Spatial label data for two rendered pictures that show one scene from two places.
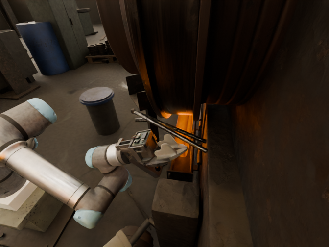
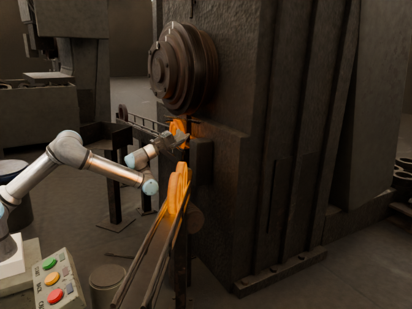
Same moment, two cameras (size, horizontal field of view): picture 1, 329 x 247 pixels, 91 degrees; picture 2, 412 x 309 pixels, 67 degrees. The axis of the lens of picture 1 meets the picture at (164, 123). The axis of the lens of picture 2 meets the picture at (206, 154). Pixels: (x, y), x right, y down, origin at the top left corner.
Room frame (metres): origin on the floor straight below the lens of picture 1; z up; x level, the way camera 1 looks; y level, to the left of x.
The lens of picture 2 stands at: (-0.90, 1.01, 1.26)
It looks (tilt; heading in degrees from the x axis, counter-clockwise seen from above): 20 degrees down; 315
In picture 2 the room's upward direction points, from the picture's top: 2 degrees clockwise
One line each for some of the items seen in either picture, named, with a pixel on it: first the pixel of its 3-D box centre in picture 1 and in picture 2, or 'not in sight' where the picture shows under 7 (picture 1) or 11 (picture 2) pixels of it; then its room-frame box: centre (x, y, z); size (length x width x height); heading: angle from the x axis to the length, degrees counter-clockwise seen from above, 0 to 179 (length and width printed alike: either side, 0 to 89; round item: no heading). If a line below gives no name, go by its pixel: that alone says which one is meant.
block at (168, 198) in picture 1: (178, 219); (201, 161); (0.17, -0.02, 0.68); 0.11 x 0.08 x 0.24; 77
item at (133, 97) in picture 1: (152, 125); (110, 176); (0.96, 0.09, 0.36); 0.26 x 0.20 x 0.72; 22
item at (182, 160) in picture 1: (183, 158); not in sight; (0.38, -0.06, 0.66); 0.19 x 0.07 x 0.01; 167
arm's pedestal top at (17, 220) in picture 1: (20, 193); (1, 269); (0.52, 0.86, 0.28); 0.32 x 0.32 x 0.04; 77
